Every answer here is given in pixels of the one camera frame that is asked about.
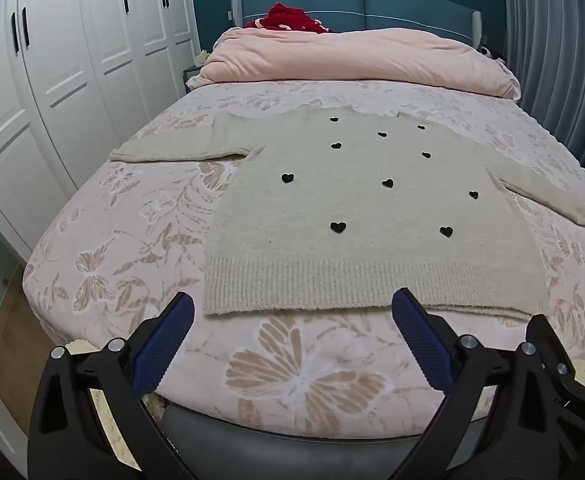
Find teal nightstand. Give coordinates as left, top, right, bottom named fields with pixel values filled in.
left=182, top=65, right=208, bottom=93

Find pink butterfly print bedsheet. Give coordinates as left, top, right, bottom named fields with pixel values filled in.
left=22, top=80, right=585, bottom=438

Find white wardrobe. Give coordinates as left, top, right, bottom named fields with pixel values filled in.
left=0, top=0, right=203, bottom=263

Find pink duvet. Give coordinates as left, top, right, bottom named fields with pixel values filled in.
left=194, top=26, right=521, bottom=100

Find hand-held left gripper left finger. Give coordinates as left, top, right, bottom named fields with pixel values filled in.
left=27, top=291, right=196, bottom=480

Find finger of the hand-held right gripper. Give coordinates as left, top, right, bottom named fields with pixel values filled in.
left=526, top=312, right=585, bottom=428

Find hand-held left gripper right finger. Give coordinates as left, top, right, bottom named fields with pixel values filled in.
left=391, top=287, right=561, bottom=480

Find blue-grey curtain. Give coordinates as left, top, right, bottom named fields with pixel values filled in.
left=502, top=0, right=585, bottom=206

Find beige sweater with black hearts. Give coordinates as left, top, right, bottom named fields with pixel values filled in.
left=108, top=104, right=585, bottom=322

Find red cloth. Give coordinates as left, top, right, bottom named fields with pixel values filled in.
left=245, top=4, right=335, bottom=35

